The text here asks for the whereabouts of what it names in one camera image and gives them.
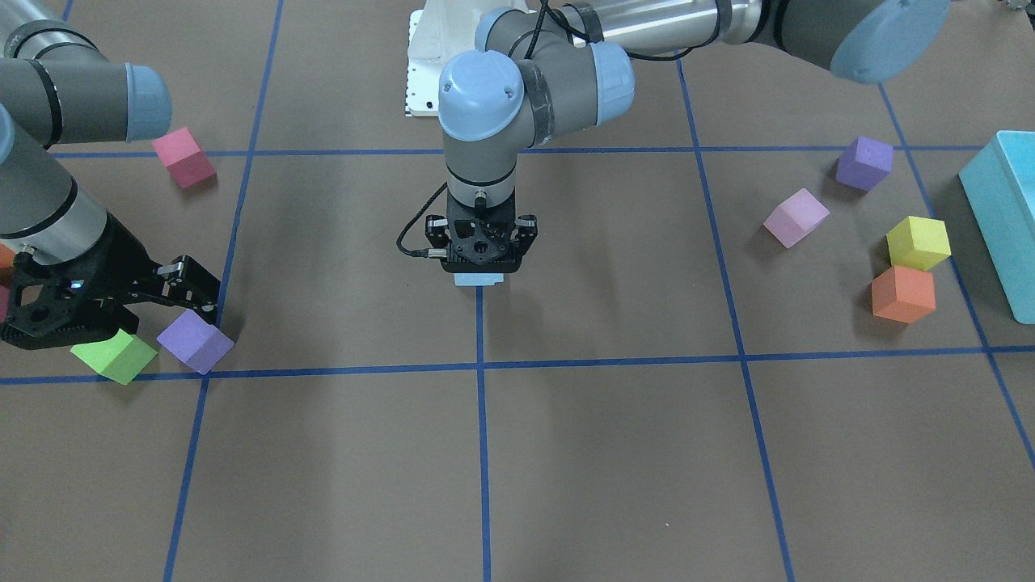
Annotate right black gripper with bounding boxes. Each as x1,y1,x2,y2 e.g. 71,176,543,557
2,214,221,350

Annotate light pink foam block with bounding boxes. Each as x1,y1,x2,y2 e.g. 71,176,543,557
763,188,830,248

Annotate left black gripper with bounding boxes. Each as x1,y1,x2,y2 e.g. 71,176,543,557
425,196,539,275

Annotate cyan plastic bin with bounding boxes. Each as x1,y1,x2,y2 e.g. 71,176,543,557
960,130,1034,325

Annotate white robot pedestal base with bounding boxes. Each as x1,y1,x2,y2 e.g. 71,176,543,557
404,1,496,117

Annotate orange foam block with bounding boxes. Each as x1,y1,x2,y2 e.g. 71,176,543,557
0,243,14,270
870,265,936,324

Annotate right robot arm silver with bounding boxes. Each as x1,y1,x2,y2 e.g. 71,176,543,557
1,1,221,350

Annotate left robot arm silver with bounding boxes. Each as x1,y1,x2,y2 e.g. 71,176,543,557
404,1,950,275

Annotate green foam block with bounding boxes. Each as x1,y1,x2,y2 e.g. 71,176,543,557
70,329,158,386

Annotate purple foam block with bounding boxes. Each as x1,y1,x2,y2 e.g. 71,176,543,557
834,136,894,192
158,310,235,373

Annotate yellow foam block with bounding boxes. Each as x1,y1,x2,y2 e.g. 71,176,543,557
885,215,953,272

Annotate magenta foam block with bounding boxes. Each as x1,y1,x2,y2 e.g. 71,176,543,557
0,286,11,324

